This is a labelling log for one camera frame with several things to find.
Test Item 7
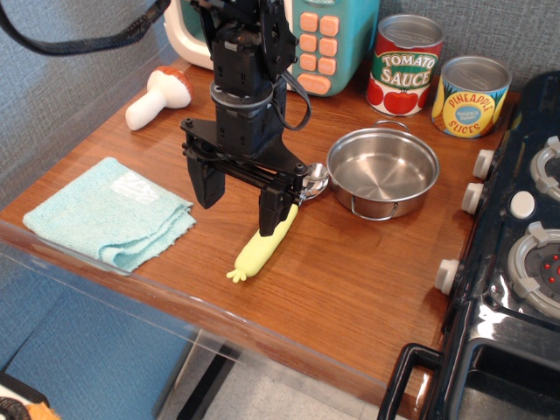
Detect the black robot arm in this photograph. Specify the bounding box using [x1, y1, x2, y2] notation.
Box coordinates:
[181, 1, 312, 236]

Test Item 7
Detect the orange fuzzy object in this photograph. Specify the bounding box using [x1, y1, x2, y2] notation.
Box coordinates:
[25, 402, 61, 420]

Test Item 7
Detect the toy mushroom brown cap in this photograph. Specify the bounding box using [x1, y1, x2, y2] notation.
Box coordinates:
[125, 66, 194, 131]

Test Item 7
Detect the black toy stove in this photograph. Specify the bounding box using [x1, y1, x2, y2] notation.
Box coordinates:
[378, 71, 559, 419]

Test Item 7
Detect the spoon with yellow handle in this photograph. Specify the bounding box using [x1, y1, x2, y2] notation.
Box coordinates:
[226, 163, 329, 284]

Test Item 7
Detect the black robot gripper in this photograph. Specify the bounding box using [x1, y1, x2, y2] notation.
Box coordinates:
[180, 80, 310, 237]

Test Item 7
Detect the stainless steel pot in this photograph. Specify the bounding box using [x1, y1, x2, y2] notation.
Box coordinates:
[326, 120, 440, 221]

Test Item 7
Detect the light blue folded cloth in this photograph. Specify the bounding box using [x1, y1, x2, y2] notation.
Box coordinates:
[23, 157, 196, 272]

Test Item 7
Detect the clear acrylic barrier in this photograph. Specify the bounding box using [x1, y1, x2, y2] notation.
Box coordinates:
[1, 223, 378, 419]

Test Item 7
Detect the pineapple slices can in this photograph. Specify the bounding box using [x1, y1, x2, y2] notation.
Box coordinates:
[431, 56, 512, 139]

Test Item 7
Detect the tomato sauce can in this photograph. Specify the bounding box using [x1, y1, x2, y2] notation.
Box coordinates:
[367, 14, 445, 116]

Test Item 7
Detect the teal toy microwave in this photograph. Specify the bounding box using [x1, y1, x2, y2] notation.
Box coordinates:
[164, 0, 380, 97]

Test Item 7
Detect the black sleeved cable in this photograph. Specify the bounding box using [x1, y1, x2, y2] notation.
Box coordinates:
[0, 0, 172, 57]

